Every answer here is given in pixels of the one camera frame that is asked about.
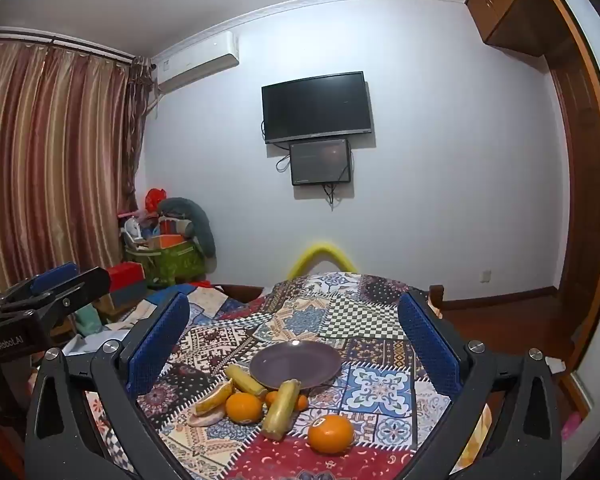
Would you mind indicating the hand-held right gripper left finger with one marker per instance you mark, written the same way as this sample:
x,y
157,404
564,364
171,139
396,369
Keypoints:
x,y
160,345

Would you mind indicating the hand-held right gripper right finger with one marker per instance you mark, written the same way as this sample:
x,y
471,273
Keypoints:
x,y
430,345

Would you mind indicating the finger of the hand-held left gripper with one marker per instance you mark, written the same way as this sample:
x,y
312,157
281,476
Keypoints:
x,y
55,276
87,282

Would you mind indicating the yellow pomelo peel wedge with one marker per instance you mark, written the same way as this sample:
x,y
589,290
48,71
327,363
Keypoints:
x,y
212,399

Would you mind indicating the peeled pink pomelo flesh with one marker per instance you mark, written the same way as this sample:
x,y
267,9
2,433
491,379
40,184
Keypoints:
x,y
202,419

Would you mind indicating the short sugarcane piece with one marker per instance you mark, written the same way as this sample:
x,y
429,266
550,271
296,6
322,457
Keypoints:
x,y
245,380

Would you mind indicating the plain orange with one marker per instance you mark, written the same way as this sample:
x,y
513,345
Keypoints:
x,y
244,407

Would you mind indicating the orange with white sticker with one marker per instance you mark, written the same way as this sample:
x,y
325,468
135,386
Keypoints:
x,y
332,435

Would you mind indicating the brown round plate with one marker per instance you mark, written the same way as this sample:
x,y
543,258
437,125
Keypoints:
x,y
295,362

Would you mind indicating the long sugarcane piece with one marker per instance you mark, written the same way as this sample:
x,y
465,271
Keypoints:
x,y
280,410

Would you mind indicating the red box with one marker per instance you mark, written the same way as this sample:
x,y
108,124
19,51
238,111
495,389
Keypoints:
x,y
125,275

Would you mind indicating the green bag with clutter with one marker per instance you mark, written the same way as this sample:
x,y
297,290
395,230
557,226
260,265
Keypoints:
x,y
170,265

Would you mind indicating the orange box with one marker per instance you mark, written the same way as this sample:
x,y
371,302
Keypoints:
x,y
167,241

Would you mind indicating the red plastic bag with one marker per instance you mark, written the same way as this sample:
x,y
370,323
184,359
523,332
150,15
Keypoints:
x,y
155,199

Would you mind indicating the striped brown curtain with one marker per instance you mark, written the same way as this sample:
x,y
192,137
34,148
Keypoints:
x,y
55,160

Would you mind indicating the small tangerine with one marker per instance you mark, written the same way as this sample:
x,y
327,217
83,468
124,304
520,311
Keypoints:
x,y
302,402
271,397

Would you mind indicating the patchwork printed blanket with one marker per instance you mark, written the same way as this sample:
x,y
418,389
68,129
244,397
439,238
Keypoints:
x,y
300,320

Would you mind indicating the wooden door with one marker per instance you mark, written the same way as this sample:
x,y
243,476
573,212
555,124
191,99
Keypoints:
x,y
580,185

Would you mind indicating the curtain rod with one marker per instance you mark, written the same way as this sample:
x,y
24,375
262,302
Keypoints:
x,y
55,42

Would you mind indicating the white air conditioner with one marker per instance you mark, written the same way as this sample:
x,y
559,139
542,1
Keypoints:
x,y
200,62

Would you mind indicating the white wall socket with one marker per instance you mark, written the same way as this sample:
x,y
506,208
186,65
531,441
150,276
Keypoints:
x,y
486,275

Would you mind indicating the small black wall monitor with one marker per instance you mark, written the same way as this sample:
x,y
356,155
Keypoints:
x,y
320,162

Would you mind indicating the black wall television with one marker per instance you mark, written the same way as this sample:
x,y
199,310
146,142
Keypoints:
x,y
315,105

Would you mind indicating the wooden wall cabinet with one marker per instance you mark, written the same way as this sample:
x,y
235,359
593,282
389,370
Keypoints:
x,y
495,5

